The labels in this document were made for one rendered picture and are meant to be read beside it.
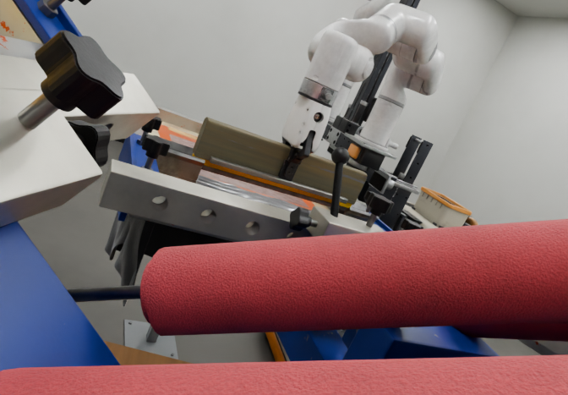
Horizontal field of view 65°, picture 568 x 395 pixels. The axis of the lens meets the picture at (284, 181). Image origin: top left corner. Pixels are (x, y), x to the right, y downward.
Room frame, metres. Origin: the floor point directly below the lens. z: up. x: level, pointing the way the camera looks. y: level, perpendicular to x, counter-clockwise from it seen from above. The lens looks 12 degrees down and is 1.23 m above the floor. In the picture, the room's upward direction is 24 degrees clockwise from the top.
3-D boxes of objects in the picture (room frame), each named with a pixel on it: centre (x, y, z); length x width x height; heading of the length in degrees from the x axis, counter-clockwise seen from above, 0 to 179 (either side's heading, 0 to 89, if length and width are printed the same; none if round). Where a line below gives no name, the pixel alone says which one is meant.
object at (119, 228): (1.05, 0.31, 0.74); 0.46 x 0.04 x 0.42; 26
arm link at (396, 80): (1.55, -0.23, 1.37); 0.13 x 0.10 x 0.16; 70
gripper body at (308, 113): (0.91, 0.01, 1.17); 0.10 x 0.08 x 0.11; 26
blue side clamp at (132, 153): (0.75, 0.25, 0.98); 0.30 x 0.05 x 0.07; 26
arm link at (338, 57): (0.94, -0.01, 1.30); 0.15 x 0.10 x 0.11; 160
